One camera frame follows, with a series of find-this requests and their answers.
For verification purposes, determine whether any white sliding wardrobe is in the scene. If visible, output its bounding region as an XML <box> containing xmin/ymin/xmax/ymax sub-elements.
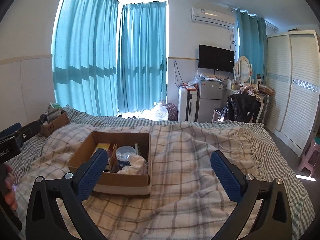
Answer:
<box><xmin>265</xmin><ymin>30</ymin><xmax>319</xmax><ymax>156</ymax></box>

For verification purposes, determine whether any teal curtain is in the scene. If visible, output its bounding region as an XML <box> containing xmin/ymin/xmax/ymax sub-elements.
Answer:
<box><xmin>52</xmin><ymin>0</ymin><xmax>119</xmax><ymax>116</ymax></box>
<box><xmin>117</xmin><ymin>1</ymin><xmax>167</xmax><ymax>113</ymax></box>
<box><xmin>236</xmin><ymin>9</ymin><xmax>267</xmax><ymax>81</ymax></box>

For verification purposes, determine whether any small cardboard box with clutter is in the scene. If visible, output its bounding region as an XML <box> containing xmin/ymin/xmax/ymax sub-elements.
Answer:
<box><xmin>39</xmin><ymin>102</ymin><xmax>69</xmax><ymax>137</ymax></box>

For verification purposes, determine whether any plaid bed blanket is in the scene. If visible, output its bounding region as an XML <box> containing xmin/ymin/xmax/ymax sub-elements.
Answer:
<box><xmin>15</xmin><ymin>122</ymin><xmax>266</xmax><ymax>240</ymax></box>

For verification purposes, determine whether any silver mini fridge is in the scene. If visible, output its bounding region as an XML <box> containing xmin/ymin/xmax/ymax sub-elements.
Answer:
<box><xmin>197</xmin><ymin>80</ymin><xmax>223</xmax><ymax>122</ymax></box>

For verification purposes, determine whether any white plastic bag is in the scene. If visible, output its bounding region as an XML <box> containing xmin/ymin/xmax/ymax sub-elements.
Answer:
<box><xmin>147</xmin><ymin>102</ymin><xmax>169</xmax><ymax>121</ymax></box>

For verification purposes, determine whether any oval vanity mirror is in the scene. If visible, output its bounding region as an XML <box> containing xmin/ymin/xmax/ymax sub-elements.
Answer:
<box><xmin>234</xmin><ymin>56</ymin><xmax>253</xmax><ymax>83</ymax></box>

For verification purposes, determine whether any white suitcase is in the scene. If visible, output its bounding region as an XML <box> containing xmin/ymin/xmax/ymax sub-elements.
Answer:
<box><xmin>178</xmin><ymin>86</ymin><xmax>197</xmax><ymax>122</ymax></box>

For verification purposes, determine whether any pink plastic stool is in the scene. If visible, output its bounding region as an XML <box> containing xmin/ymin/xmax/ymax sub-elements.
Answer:
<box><xmin>298</xmin><ymin>137</ymin><xmax>319</xmax><ymax>176</ymax></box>

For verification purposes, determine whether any black wall television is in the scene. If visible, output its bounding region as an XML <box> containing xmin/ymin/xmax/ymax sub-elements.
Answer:
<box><xmin>198</xmin><ymin>44</ymin><xmax>234</xmax><ymax>73</ymax></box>

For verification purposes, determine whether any right teal curtain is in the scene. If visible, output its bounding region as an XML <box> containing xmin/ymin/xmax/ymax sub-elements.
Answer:
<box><xmin>236</xmin><ymin>9</ymin><xmax>267</xmax><ymax>81</ymax></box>

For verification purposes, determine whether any tan paper box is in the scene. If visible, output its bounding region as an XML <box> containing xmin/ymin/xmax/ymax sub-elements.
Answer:
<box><xmin>93</xmin><ymin>143</ymin><xmax>113</xmax><ymax>155</ymax></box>

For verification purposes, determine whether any red box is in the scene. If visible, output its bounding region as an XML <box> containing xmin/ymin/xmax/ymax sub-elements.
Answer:
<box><xmin>105</xmin><ymin>144</ymin><xmax>117</xmax><ymax>172</ymax></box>

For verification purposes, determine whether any large open cardboard box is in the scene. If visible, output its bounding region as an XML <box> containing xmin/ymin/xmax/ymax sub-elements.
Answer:
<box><xmin>68</xmin><ymin>131</ymin><xmax>152</xmax><ymax>196</ymax></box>

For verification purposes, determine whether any person's left hand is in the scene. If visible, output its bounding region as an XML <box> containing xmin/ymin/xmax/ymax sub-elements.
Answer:
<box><xmin>4</xmin><ymin>164</ymin><xmax>18</xmax><ymax>211</ymax></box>

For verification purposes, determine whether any clear round plastic container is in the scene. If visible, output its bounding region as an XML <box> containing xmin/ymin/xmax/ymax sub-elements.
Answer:
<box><xmin>116</xmin><ymin>146</ymin><xmax>136</xmax><ymax>170</ymax></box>

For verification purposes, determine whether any white lace cloth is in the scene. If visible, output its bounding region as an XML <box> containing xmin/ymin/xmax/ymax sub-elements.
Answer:
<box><xmin>117</xmin><ymin>154</ymin><xmax>149</xmax><ymax>175</ymax></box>

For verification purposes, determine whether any left teal curtain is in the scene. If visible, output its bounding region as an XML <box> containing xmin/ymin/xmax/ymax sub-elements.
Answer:
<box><xmin>52</xmin><ymin>0</ymin><xmax>119</xmax><ymax>116</ymax></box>

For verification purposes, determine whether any middle teal curtain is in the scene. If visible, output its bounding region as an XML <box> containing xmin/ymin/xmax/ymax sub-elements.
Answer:
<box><xmin>117</xmin><ymin>1</ymin><xmax>167</xmax><ymax>113</ymax></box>

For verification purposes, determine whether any grey checked bed sheet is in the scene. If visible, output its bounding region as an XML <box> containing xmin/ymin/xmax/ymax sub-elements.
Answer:
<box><xmin>10</xmin><ymin>107</ymin><xmax>315</xmax><ymax>239</ymax></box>

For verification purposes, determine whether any black jacket on chair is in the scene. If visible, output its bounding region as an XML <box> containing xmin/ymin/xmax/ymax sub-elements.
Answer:
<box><xmin>218</xmin><ymin>94</ymin><xmax>261</xmax><ymax>123</ymax></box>

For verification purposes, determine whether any white air conditioner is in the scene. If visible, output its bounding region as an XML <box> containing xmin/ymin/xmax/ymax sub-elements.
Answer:
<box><xmin>191</xmin><ymin>8</ymin><xmax>235</xmax><ymax>28</ymax></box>

